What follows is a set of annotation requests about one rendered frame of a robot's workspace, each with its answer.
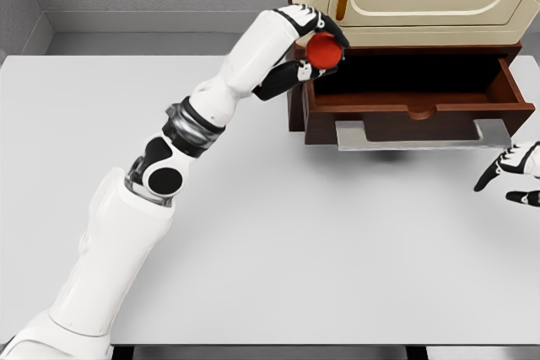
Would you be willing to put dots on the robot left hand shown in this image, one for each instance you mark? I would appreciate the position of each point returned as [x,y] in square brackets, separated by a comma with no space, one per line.
[261,54]

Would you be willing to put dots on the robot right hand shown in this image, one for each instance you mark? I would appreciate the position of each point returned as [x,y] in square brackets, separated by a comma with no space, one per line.
[516,160]

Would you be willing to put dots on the red round switch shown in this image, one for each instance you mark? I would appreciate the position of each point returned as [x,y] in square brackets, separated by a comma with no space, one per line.
[324,50]

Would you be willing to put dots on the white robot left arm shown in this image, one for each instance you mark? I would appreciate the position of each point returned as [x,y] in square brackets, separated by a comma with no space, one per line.
[122,225]

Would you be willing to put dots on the brown wooden drawer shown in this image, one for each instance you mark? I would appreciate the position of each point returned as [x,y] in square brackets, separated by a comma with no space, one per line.
[405,121]

